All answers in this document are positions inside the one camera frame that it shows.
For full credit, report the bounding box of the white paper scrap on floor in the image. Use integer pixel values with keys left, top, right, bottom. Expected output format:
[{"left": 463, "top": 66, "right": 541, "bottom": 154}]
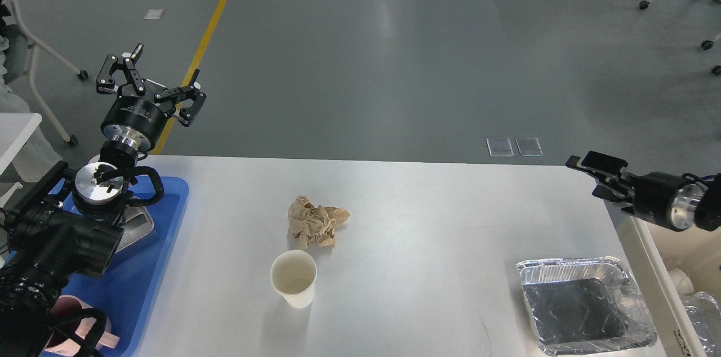
[{"left": 143, "top": 8, "right": 164, "bottom": 20}]

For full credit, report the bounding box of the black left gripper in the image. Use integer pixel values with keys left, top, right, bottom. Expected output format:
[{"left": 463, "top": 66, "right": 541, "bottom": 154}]
[{"left": 96, "top": 43, "right": 208, "bottom": 152}]

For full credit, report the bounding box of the white waste bin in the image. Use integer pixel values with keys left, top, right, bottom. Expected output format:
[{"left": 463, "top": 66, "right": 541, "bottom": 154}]
[{"left": 616, "top": 217, "right": 720, "bottom": 356}]

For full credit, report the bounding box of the white side table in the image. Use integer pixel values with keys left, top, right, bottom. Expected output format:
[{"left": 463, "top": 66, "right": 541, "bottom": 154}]
[{"left": 1, "top": 112, "right": 43, "bottom": 175}]

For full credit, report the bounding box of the clear floor plate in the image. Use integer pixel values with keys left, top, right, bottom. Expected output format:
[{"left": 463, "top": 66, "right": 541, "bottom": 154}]
[
  {"left": 514, "top": 137, "right": 544, "bottom": 157},
  {"left": 486, "top": 137, "right": 514, "bottom": 157}
]

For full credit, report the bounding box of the stainless steel square dish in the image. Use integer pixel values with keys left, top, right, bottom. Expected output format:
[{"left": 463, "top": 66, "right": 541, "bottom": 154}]
[{"left": 115, "top": 206, "right": 154, "bottom": 253}]

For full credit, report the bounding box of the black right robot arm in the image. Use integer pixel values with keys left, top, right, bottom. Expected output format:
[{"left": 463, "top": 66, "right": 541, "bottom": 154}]
[{"left": 566, "top": 151, "right": 720, "bottom": 232}]

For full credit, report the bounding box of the grey office chair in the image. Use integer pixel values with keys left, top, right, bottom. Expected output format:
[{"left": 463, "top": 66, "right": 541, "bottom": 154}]
[{"left": 2, "top": 0, "right": 88, "bottom": 147}]

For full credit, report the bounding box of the pink ribbed mug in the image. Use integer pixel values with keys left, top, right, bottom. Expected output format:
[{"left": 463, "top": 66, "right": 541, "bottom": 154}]
[{"left": 44, "top": 294, "right": 119, "bottom": 356}]

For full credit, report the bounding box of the blue plastic tray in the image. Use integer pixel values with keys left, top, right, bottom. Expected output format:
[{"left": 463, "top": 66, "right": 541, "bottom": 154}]
[{"left": 61, "top": 177, "right": 189, "bottom": 356}]

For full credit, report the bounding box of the white paper cup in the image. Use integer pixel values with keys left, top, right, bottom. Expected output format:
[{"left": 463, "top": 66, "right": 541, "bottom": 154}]
[{"left": 270, "top": 249, "right": 318, "bottom": 309}]

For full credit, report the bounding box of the clear floor plate right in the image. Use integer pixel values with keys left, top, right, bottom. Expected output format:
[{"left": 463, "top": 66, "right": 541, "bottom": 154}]
[{"left": 514, "top": 137, "right": 544, "bottom": 157}]

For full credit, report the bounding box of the black caster wheel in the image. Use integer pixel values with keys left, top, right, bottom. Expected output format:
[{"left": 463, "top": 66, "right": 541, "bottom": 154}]
[{"left": 700, "top": 32, "right": 721, "bottom": 77}]

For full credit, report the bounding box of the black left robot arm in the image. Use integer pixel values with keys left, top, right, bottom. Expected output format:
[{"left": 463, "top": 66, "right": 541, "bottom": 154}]
[{"left": 1, "top": 44, "right": 207, "bottom": 356}]

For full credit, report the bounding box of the crumpled brown paper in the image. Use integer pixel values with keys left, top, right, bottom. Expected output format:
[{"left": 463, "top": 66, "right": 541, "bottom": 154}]
[{"left": 287, "top": 195, "right": 351, "bottom": 250}]

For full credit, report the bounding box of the clear floor plate left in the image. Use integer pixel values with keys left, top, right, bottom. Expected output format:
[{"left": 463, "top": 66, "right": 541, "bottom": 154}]
[{"left": 486, "top": 137, "right": 514, "bottom": 157}]

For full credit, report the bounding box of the aluminium foil tray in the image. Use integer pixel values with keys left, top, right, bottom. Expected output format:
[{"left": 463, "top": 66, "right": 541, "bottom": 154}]
[{"left": 515, "top": 255, "right": 658, "bottom": 356}]

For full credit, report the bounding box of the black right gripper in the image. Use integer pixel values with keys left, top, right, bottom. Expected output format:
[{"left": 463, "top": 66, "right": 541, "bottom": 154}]
[{"left": 566, "top": 151, "right": 707, "bottom": 231}]

